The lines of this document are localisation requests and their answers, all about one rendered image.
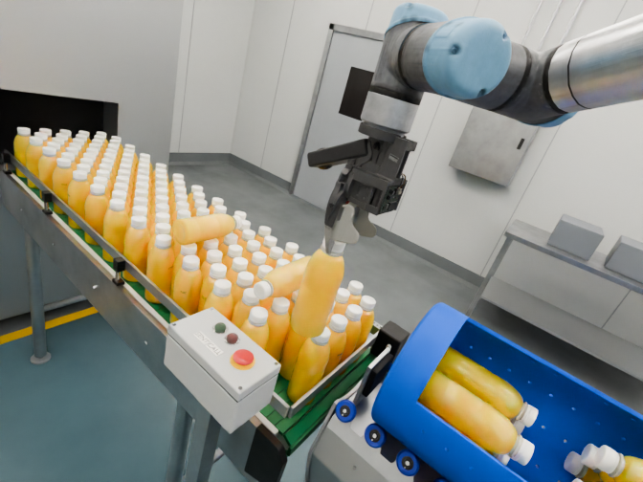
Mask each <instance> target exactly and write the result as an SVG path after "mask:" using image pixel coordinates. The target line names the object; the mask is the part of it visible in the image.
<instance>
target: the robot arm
mask: <svg viewBox="0 0 643 482"><path fill-rule="evenodd" d="M369 91H370V92H369ZM369 91H368V93H367V96H366V102H365V105H364V109H363V112H362V115H361V120H362V121H364V122H361V123H360V126H359V129H358V131H359V132H360V133H362V134H365V135H367V136H368V139H361V140H358V141H354V142H347V143H343V144H339V145H335V146H331V147H322V148H319V149H318V150H316V151H312V152H309V153H308V154H307V160H308V165H309V166H310V167H317V168H319V169H322V170H326V169H329V168H331V167H332V166H334V165H339V164H346V165H345V167H344V168H343V170H342V171H341V174H340V176H339V178H338V180H337V182H336V184H335V187H334V189H333V191H332V193H331V195H330V197H329V200H328V203H327V208H326V213H325V219H324V223H325V226H324V239H325V251H326V253H328V254H330V253H331V251H332V249H333V246H334V244H335V243H334V242H335V241H338V242H343V243H346V244H345V247H346V245H347V244H350V245H353V244H356V243H357V242H358V239H359V235H360V236H365V237H370V238H371V237H374V236H375V235H376V231H377V230H376V228H375V226H374V225H373V224H372V223H371V222H370V220H369V218H368V216H369V213H372V214H374V215H376V216H378V215H379V214H383V213H387V212H390V211H393V210H397V208H398V205H399V202H400V200H401V197H402V195H403V192H404V189H405V187H406V184H407V181H408V180H406V175H405V174H403V173H402V172H403V170H404V167H405V164H406V162H407V159H408V156H409V154H410V152H411V151H415V148H416V146H417V144H418V142H415V141H412V140H409V139H406V137H407V136H405V134H408V133H409V132H410V129H411V127H412V124H413V121H414V118H415V116H416V113H417V110H418V107H419V106H417V105H420V102H421V100H422V98H423V95H424V92H426V93H431V94H436V95H439V96H443V97H445V98H448V99H454V100H457V101H460V102H463V103H466V104H470V105H473V106H475V107H478V108H481V109H484V110H488V111H491V112H494V113H497V114H500V115H503V116H505V117H508V118H511V119H514V120H517V121H519V122H521V123H523V124H527V125H533V126H540V127H554V126H558V125H560V124H562V123H563V122H565V121H567V120H569V119H571V118H572V117H574V116H575V115H576V114H577V113H578V112H580V111H585V110H589V109H595V108H600V107H606V106H611V105H616V104H621V103H627V102H632V101H637V100H642V99H643V13H642V14H639V15H637V16H635V17H632V18H630V19H627V20H624V21H622V22H619V23H616V24H614V25H611V26H608V27H606V28H604V29H602V30H599V31H596V32H594V33H589V34H587V35H584V36H581V37H579V38H576V39H573V40H571V41H568V42H566V43H565V44H562V45H560V46H556V47H554V48H551V49H548V50H546V51H543V52H536V51H534V50H531V49H529V48H526V47H525V46H523V45H521V44H519V43H516V42H514V41H511V40H510V37H509V36H508V35H507V32H506V30H505V29H504V27H503V26H502V25H501V24H500V23H499V22H498V21H496V20H494V19H491V18H479V17H475V16H463V17H458V18H456V19H453V20H450V21H449V19H448V16H447V15H446V14H445V13H444V12H443V11H441V10H439V9H436V8H434V7H431V6H428V5H425V4H420V3H410V2H407V3H402V4H400V5H399V6H397V7H396V9H395V10H394V12H393V15H392V17H391V20H390V22H389V25H388V28H387V29H386V32H385V35H384V42H383V46H382V49H381V52H380V55H379V58H378V62H377V65H376V68H375V72H374V75H373V78H372V81H371V84H370V88H369ZM414 104H415V105H414ZM402 174H403V175H404V176H405V178H404V176H403V175H402ZM401 175H402V178H401ZM346 201H349V203H348V204H347V205H346V204H345V202H346ZM345 247H344V248H345Z"/></svg>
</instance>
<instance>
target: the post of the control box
mask: <svg viewBox="0 0 643 482"><path fill-rule="evenodd" d="M220 429H221V425H220V424H219V423H218V422H217V421H216V420H215V419H214V417H213V416H212V415H211V414H210V413H209V412H208V411H207V410H206V409H205V408H204V407H203V406H202V405H201V403H200V402H199V401H198V407H197V411H196V417H195V422H194V428H193V433H192V438H191V444H190V449H189V455H188V464H187V469H186V475H185V481H184V482H209V480H210V475H211V467H212V463H213V458H214V455H215V451H216V446H217V442H218V437H219V433H220Z"/></svg>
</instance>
